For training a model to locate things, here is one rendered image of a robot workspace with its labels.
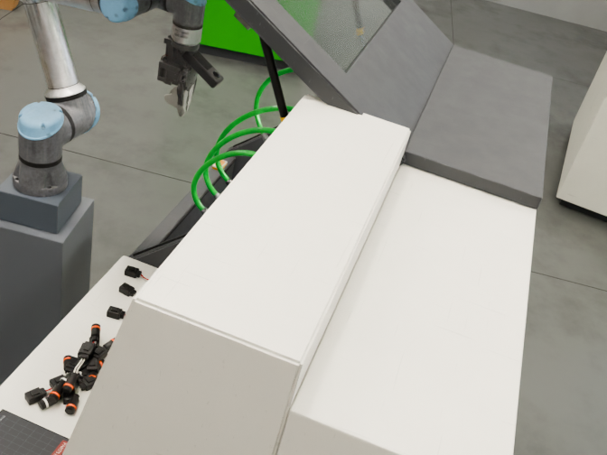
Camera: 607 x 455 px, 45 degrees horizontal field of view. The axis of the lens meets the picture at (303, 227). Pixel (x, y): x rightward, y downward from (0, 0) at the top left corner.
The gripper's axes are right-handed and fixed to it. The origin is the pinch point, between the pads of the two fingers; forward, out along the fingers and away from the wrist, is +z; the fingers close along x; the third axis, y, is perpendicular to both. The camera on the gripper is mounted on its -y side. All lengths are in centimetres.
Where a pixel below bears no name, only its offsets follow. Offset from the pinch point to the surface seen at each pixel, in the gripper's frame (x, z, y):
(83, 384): 77, 22, -17
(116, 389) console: 105, -17, -38
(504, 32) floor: -569, 122, -86
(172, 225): 13.7, 26.6, -6.5
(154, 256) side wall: 35.0, 20.9, -11.3
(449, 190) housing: 39, -25, -72
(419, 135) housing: 26, -28, -63
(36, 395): 84, 22, -12
